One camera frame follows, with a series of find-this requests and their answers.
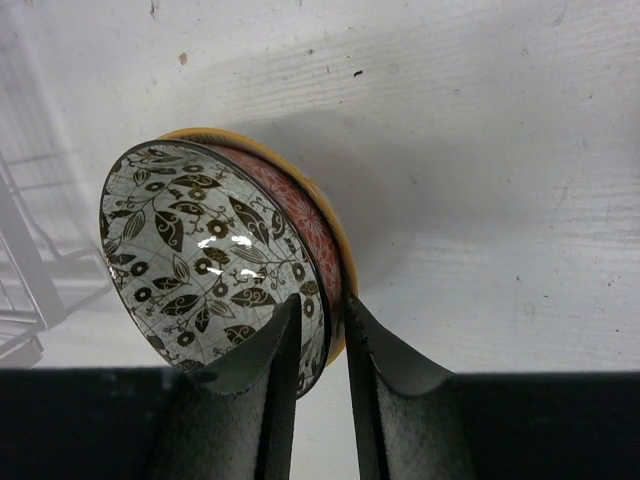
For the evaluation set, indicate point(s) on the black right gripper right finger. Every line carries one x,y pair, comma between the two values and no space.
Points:
415,419

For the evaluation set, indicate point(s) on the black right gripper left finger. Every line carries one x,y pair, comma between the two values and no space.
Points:
231,419

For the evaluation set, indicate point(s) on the white wire dish rack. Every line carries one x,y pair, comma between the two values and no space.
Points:
35,305

